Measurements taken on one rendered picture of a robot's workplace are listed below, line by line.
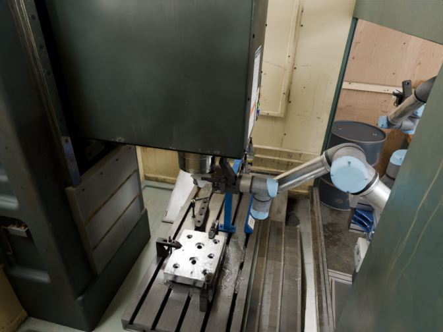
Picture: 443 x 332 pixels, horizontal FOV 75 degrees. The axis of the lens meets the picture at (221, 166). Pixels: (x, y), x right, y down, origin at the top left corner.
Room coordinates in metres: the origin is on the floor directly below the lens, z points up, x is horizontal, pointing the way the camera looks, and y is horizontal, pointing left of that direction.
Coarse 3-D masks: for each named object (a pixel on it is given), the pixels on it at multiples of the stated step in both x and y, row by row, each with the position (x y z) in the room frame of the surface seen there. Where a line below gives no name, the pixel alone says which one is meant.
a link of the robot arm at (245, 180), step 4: (244, 176) 1.00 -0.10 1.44; (248, 176) 1.00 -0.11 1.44; (240, 180) 0.98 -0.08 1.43; (244, 180) 0.98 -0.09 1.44; (248, 180) 0.98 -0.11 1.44; (240, 184) 0.98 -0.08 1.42; (244, 184) 0.97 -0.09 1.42; (248, 184) 0.97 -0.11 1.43; (240, 188) 0.97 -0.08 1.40; (244, 188) 0.96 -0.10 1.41; (248, 188) 0.96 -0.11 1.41; (248, 192) 0.97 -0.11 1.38
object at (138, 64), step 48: (48, 0) 1.01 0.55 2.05; (96, 0) 0.98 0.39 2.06; (144, 0) 0.94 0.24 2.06; (192, 0) 0.91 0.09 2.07; (240, 0) 0.89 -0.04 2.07; (96, 48) 0.98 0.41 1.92; (144, 48) 0.95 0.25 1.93; (192, 48) 0.92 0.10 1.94; (240, 48) 0.89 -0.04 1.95; (96, 96) 0.99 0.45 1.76; (144, 96) 0.95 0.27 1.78; (192, 96) 0.92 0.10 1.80; (240, 96) 0.88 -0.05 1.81; (144, 144) 0.96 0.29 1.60; (192, 144) 0.92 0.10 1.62; (240, 144) 0.88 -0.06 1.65
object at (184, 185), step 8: (184, 176) 1.99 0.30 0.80; (264, 176) 1.95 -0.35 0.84; (272, 176) 1.95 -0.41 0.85; (176, 184) 1.91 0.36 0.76; (184, 184) 1.91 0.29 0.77; (192, 184) 1.91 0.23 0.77; (176, 192) 1.85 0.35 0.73; (184, 192) 1.84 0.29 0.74; (176, 200) 1.78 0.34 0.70; (184, 200) 1.78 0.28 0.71; (272, 200) 1.75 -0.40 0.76; (280, 200) 1.75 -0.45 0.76; (168, 208) 1.72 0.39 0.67; (176, 208) 1.72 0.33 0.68; (272, 208) 1.69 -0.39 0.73; (280, 208) 1.69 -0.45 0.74; (168, 216) 1.66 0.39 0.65; (176, 216) 1.65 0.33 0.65; (272, 216) 1.63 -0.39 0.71; (280, 216) 1.63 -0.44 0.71
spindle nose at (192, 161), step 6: (180, 156) 0.99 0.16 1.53; (186, 156) 0.97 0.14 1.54; (192, 156) 0.96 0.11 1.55; (198, 156) 0.97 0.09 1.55; (204, 156) 0.97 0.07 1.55; (210, 156) 0.99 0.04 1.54; (180, 162) 1.00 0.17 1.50; (186, 162) 0.97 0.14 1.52; (192, 162) 0.96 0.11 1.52; (198, 162) 0.97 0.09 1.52; (204, 162) 0.97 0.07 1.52; (210, 162) 0.99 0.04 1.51; (180, 168) 1.00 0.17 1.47; (186, 168) 0.97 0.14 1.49; (192, 168) 0.96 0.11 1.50; (198, 168) 0.97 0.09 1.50; (204, 168) 0.97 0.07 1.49; (210, 168) 0.99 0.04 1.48; (198, 174) 0.97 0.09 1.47
